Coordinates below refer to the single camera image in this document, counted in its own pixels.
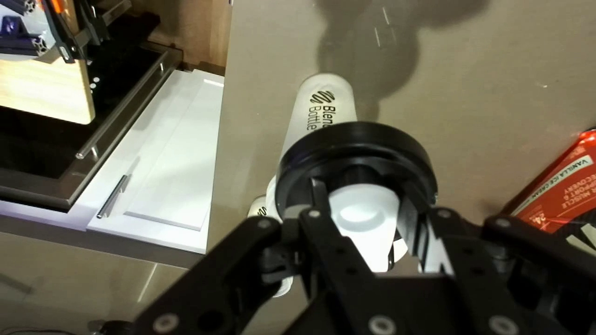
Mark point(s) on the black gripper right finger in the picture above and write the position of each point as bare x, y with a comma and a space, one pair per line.
447, 247

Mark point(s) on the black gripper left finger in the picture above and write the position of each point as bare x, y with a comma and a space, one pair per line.
335, 249

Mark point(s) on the black whey protein bag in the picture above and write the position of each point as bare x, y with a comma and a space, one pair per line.
560, 200

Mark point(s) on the white lower cabinet drawers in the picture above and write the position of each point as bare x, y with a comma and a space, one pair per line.
156, 184

